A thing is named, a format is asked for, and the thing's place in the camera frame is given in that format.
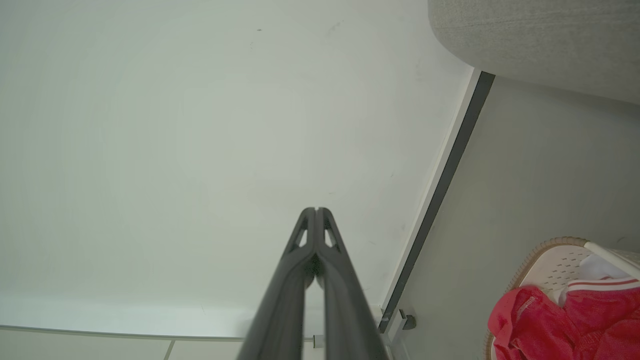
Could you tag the dark grey baseboard strip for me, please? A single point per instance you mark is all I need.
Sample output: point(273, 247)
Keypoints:
point(440, 195)

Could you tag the grey door stopper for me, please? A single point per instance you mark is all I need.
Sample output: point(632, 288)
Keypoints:
point(407, 321)

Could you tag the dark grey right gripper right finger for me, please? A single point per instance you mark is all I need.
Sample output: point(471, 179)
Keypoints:
point(347, 305)

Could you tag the grey fabric sofa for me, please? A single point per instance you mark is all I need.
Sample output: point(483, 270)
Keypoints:
point(545, 35)

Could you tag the white cloth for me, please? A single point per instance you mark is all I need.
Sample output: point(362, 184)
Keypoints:
point(600, 267)

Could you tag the white perforated laundry basket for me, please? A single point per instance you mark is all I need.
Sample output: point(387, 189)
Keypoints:
point(550, 265)

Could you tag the red garment with white stripes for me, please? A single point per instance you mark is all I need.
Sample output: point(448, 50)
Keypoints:
point(565, 325)

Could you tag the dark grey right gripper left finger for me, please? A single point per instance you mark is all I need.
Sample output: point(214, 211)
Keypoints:
point(280, 300)

